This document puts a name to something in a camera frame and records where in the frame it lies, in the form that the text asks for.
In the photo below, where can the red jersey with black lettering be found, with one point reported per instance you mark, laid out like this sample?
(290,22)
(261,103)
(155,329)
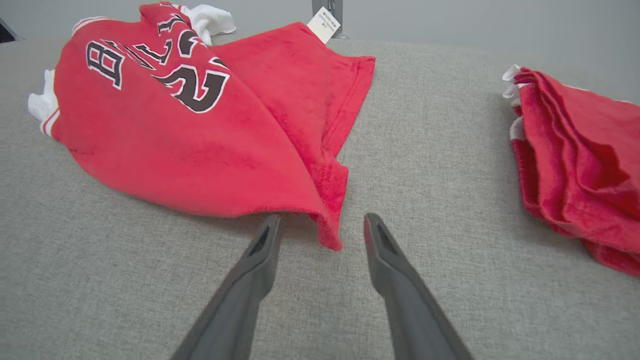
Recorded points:
(175,140)

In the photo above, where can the red shorts with white stripe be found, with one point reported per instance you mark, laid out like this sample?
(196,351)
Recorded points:
(580,165)

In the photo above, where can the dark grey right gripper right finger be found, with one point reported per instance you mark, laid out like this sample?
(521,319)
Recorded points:
(405,310)

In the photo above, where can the grey metal partition post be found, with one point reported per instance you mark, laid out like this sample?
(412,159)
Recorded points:
(336,5)

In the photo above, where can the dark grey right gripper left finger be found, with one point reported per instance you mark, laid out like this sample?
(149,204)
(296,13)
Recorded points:
(245,300)

